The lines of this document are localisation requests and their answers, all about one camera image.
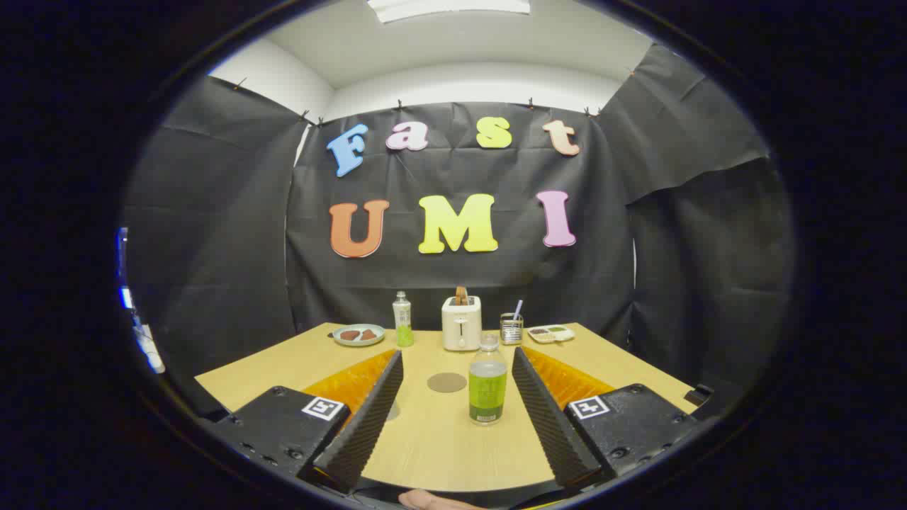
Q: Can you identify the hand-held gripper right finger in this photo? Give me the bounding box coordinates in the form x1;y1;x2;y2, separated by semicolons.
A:
512;346;700;489

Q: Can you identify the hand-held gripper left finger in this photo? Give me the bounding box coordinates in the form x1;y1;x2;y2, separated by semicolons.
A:
205;348;405;494

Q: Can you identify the green label juice bottle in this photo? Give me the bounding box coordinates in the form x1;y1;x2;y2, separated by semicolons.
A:
468;333;508;426

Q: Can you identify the small green drink bottle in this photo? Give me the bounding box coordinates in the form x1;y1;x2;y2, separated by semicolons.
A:
393;290;415;348

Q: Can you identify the white divided sauce tray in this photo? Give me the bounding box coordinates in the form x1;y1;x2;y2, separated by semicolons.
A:
527;324;575;344

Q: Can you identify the light green plate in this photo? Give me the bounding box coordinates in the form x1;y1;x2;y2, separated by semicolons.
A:
332;324;386;347

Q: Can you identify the white toaster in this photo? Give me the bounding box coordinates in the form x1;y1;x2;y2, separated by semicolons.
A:
441;296;483;352

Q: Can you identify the ceiling light panel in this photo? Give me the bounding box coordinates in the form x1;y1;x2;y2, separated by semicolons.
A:
367;0;531;24

